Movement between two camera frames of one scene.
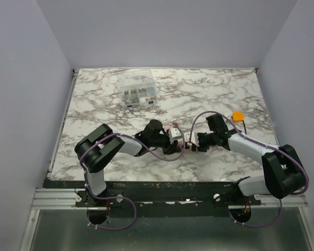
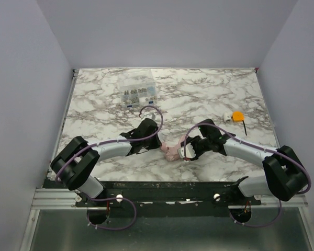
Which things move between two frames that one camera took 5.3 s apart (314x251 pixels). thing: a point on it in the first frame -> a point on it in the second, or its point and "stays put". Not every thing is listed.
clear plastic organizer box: [137, 89] stays put
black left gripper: [169, 143] -> [154, 139]
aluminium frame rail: [47, 198] stays put
